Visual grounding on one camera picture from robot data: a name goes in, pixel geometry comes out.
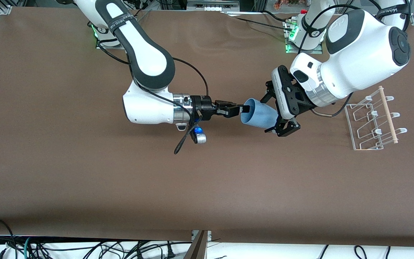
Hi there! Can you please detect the blue plastic cup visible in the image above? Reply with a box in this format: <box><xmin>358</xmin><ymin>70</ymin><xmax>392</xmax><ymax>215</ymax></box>
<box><xmin>240</xmin><ymin>98</ymin><xmax>280</xmax><ymax>129</ymax></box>

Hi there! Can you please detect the brown table cover sheet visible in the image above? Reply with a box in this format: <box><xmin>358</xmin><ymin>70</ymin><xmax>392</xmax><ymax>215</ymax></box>
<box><xmin>0</xmin><ymin>6</ymin><xmax>414</xmax><ymax>248</ymax></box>

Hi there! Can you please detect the orange cluttered object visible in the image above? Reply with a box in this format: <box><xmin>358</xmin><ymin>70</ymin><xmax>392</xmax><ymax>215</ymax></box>
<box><xmin>273</xmin><ymin>0</ymin><xmax>312</xmax><ymax>10</ymax></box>

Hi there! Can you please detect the white power strip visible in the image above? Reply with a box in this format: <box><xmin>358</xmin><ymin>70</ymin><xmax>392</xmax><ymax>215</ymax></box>
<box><xmin>187</xmin><ymin>0</ymin><xmax>240</xmax><ymax>12</ymax></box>

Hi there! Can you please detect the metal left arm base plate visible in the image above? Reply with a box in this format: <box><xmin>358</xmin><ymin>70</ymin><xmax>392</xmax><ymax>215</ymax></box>
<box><xmin>285</xmin><ymin>20</ymin><xmax>328</xmax><ymax>55</ymax></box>

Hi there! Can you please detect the long black table cable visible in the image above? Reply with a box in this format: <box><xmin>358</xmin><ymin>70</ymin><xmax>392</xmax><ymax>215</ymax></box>
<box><xmin>221</xmin><ymin>13</ymin><xmax>294</xmax><ymax>32</ymax></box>

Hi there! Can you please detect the short black table cable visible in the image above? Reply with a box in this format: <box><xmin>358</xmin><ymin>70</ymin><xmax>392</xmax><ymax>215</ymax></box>
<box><xmin>262</xmin><ymin>10</ymin><xmax>294</xmax><ymax>23</ymax></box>

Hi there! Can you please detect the white wire cup rack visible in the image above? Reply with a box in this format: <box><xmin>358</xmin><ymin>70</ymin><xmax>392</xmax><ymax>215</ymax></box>
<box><xmin>344</xmin><ymin>86</ymin><xmax>408</xmax><ymax>151</ymax></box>

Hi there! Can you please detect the aluminium frame profile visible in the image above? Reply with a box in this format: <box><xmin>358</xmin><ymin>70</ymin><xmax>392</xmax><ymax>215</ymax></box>
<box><xmin>184</xmin><ymin>230</ymin><xmax>212</xmax><ymax>259</ymax></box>

